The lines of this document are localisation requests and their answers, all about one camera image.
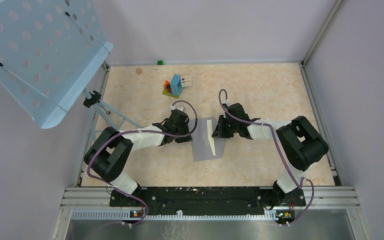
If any light blue perforated music stand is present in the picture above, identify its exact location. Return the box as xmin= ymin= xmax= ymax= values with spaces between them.
xmin=0 ymin=0 xmax=147 ymax=152

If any small tan wooden piece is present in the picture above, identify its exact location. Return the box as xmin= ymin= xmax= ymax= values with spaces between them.
xmin=135 ymin=67 xmax=143 ymax=75

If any colourful toy block assembly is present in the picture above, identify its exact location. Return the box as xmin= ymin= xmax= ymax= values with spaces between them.
xmin=162 ymin=74 xmax=192 ymax=99

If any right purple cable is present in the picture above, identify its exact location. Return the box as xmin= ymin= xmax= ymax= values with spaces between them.
xmin=218 ymin=88 xmax=316 ymax=226

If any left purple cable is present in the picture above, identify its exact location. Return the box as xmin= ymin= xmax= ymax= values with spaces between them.
xmin=85 ymin=100 xmax=199 ymax=228

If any beige letter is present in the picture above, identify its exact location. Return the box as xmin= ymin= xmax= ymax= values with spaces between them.
xmin=206 ymin=119 xmax=217 ymax=156

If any purple cable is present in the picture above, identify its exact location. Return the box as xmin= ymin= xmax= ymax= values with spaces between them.
xmin=218 ymin=88 xmax=316 ymax=226
xmin=85 ymin=100 xmax=199 ymax=228

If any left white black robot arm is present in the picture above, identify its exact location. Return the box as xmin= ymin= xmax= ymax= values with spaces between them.
xmin=83 ymin=109 xmax=192 ymax=207

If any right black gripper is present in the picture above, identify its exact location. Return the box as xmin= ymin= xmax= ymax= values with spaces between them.
xmin=212 ymin=115 xmax=239 ymax=139

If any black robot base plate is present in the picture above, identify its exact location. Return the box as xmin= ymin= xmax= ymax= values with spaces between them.
xmin=109 ymin=186 xmax=306 ymax=216

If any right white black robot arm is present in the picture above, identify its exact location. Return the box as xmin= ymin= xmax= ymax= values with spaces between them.
xmin=212 ymin=103 xmax=329 ymax=207

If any white slotted cable duct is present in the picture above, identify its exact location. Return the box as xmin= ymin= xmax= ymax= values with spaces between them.
xmin=71 ymin=209 xmax=279 ymax=221

